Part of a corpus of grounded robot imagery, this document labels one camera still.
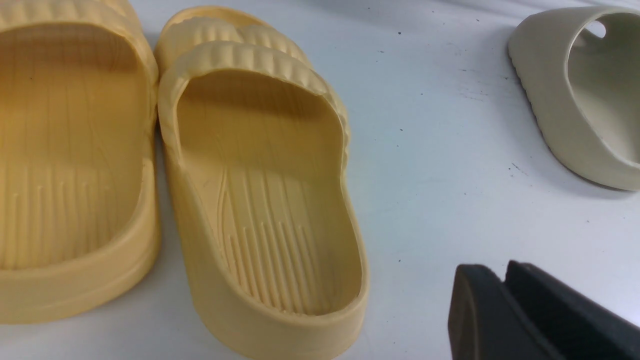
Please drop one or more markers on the left yellow rubber slipper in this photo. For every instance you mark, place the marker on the left yellow rubber slipper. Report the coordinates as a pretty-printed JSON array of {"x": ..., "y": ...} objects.
[{"x": 79, "y": 210}]

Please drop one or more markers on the right yellow rubber slipper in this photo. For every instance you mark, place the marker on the right yellow rubber slipper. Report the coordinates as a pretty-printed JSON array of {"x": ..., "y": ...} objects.
[{"x": 256, "y": 149}]

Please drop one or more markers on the yellow rubber slipper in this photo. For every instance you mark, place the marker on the yellow rubber slipper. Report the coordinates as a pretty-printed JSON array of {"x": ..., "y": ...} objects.
[
  {"x": 79, "y": 210},
  {"x": 256, "y": 149}
]

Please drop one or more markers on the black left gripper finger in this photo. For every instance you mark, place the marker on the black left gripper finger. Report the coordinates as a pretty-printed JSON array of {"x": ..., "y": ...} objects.
[{"x": 531, "y": 315}]

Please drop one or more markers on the left beige foam slipper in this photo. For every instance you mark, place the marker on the left beige foam slipper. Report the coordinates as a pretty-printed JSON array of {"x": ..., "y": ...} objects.
[{"x": 579, "y": 68}]

